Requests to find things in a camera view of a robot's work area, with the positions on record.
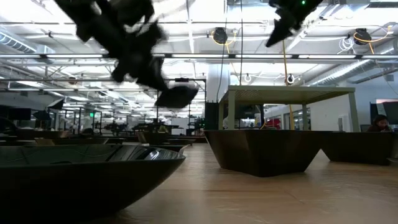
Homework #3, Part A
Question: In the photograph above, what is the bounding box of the small beige table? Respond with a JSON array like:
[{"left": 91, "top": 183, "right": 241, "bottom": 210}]
[{"left": 218, "top": 85, "right": 361, "bottom": 133}]

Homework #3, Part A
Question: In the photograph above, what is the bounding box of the black upright panel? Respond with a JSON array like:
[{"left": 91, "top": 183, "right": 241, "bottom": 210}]
[{"left": 204, "top": 101, "right": 220, "bottom": 131}]

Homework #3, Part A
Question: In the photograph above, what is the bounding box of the yellow hanging cable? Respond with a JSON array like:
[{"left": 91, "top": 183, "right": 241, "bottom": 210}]
[{"left": 281, "top": 39, "right": 295, "bottom": 131}]

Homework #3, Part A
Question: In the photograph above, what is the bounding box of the person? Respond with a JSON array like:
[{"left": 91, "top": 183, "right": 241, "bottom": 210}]
[{"left": 366, "top": 114, "right": 393, "bottom": 133}]

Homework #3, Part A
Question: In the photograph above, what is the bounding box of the dark background monitor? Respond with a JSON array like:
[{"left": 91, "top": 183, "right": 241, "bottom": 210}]
[{"left": 369, "top": 98, "right": 398, "bottom": 133}]

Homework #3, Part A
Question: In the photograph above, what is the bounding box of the silver ventilation duct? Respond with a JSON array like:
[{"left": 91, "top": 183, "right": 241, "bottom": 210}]
[
  {"left": 310, "top": 46, "right": 398, "bottom": 86},
  {"left": 0, "top": 30, "right": 55, "bottom": 54}
]

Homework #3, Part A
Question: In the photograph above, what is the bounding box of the thin black hanging cable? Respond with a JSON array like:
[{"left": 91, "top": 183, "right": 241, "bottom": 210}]
[{"left": 215, "top": 0, "right": 229, "bottom": 103}]

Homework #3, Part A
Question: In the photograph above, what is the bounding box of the red background cabinet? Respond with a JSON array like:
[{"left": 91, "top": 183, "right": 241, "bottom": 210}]
[{"left": 266, "top": 118, "right": 282, "bottom": 130}]

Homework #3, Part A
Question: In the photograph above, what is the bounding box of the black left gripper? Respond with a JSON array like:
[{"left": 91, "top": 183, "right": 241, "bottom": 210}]
[{"left": 102, "top": 21, "right": 170, "bottom": 91}]

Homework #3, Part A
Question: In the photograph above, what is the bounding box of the black background gantry frame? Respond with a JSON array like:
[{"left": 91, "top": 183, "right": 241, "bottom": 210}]
[{"left": 156, "top": 77, "right": 207, "bottom": 137}]

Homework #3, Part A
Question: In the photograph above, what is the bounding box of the black leaf-shaped mini plate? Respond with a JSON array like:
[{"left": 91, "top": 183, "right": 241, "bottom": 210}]
[
  {"left": 0, "top": 144, "right": 187, "bottom": 220},
  {"left": 166, "top": 138, "right": 197, "bottom": 146}
]

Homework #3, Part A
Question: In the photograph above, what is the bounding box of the black ceiling cord reel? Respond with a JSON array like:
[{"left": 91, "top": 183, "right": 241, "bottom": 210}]
[
  {"left": 212, "top": 27, "right": 229, "bottom": 45},
  {"left": 353, "top": 27, "right": 373, "bottom": 46}
]

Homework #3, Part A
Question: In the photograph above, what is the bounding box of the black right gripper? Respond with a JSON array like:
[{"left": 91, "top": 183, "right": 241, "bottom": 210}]
[{"left": 266, "top": 0, "right": 307, "bottom": 48}]

